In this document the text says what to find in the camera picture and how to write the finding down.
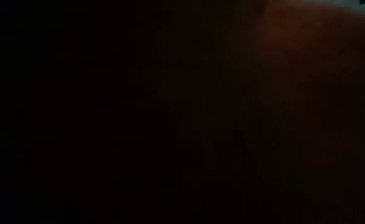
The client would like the orange-red sock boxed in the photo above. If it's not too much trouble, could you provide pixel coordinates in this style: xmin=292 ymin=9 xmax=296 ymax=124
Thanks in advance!
xmin=0 ymin=0 xmax=365 ymax=224

